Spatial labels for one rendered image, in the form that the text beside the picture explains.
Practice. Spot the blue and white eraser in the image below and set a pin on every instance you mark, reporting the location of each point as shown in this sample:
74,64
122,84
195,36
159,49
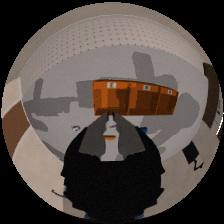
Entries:
144,129

